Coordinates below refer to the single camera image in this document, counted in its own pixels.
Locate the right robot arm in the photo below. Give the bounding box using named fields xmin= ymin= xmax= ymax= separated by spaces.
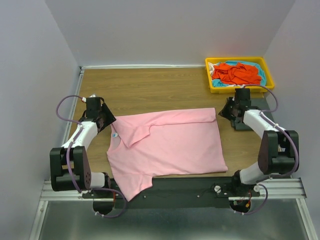
xmin=219 ymin=85 xmax=300 ymax=196

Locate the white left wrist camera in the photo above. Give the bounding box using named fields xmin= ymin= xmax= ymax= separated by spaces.
xmin=81 ymin=94 xmax=97 ymax=103

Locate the pink t-shirt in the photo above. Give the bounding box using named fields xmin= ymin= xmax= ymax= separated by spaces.
xmin=107 ymin=108 xmax=228 ymax=201

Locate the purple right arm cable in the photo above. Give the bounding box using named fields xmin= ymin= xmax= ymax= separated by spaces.
xmin=233 ymin=84 xmax=300 ymax=216

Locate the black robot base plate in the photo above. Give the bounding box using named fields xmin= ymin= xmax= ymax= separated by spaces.
xmin=82 ymin=176 xmax=260 ymax=214

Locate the blue t-shirt in bin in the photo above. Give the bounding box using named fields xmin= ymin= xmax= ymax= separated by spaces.
xmin=211 ymin=60 xmax=269 ymax=88

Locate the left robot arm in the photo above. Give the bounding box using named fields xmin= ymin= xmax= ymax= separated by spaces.
xmin=49 ymin=94 xmax=116 ymax=198

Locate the folded dark grey t-shirt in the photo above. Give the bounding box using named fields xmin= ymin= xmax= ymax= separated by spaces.
xmin=230 ymin=98 xmax=270 ymax=131

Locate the white cloth in bin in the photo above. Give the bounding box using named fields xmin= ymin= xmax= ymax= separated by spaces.
xmin=208 ymin=62 xmax=216 ymax=78

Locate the yellow plastic bin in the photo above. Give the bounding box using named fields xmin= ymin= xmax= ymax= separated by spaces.
xmin=204 ymin=56 xmax=275 ymax=94

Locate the orange t-shirt in bin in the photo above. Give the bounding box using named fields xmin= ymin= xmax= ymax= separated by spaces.
xmin=212 ymin=62 xmax=263 ymax=87

